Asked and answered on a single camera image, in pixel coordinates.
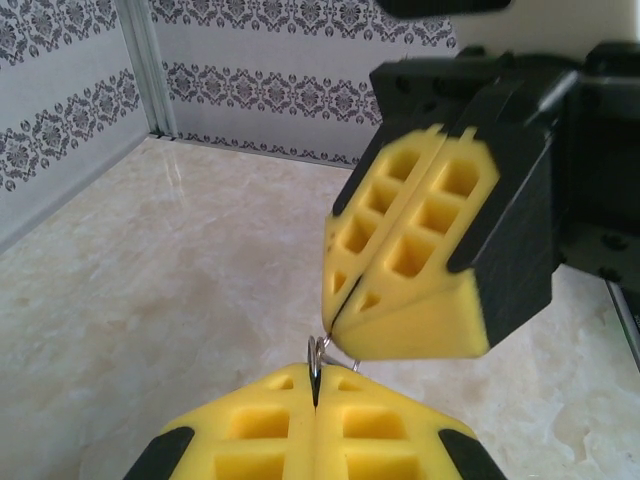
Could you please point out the silver keyring with fob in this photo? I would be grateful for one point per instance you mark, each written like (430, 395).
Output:
(316, 357)

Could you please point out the aluminium corner post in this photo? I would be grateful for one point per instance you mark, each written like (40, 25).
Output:
(150, 75)

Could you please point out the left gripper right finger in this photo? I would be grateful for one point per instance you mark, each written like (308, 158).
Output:
(425, 440)

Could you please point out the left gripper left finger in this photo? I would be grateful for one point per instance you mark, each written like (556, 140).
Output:
(200, 450)

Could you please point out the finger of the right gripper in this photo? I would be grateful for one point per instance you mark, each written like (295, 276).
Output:
(370, 220)
(450, 310)

